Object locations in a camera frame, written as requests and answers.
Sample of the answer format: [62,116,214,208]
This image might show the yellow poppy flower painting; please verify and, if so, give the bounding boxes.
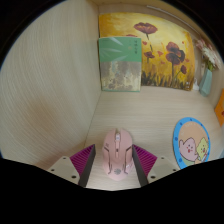
[98,12,196,92]

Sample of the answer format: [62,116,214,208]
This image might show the round blue-rimmed cartoon mouse pad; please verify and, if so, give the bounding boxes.
[172,116,212,170]

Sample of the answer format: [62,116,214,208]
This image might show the white power adapter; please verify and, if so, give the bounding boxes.
[193,78,201,91]

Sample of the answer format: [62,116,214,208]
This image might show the green and beige book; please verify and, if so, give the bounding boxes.
[97,36,143,93]

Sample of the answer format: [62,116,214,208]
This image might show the pink computer mouse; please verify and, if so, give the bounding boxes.
[101,128,134,181]

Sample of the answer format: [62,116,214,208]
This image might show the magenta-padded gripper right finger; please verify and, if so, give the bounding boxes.
[130,143,180,188]

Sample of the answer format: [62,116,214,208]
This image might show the white light bar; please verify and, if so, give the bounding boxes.
[146,4,188,28]

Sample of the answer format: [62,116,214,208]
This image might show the pale teal faceted vase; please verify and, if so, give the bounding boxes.
[198,67,213,98]

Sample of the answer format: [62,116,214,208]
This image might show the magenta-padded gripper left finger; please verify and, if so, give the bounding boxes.
[46,143,97,188]

